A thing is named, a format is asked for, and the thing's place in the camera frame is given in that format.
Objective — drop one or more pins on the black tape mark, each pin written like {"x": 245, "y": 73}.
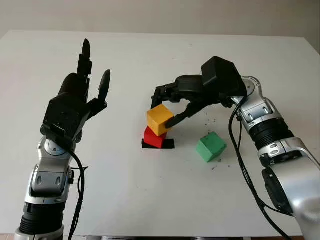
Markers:
{"x": 170, "y": 144}

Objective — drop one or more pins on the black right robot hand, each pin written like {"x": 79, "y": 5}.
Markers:
{"x": 192, "y": 90}

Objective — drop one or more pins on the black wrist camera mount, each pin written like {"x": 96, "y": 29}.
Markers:
{"x": 222, "y": 75}
{"x": 65, "y": 117}

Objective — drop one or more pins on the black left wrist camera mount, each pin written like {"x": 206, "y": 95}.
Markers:
{"x": 65, "y": 117}

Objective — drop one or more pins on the red wooden block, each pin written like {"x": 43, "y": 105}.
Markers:
{"x": 153, "y": 140}

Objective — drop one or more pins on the green wooden block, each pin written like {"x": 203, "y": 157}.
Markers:
{"x": 210, "y": 147}

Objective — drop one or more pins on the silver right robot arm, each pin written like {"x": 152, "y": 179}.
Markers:
{"x": 275, "y": 130}

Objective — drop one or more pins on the yellow wooden block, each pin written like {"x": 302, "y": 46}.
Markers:
{"x": 158, "y": 118}

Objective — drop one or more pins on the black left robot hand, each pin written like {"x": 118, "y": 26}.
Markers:
{"x": 75, "y": 85}

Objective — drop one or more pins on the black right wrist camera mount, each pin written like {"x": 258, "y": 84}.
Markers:
{"x": 222, "y": 75}

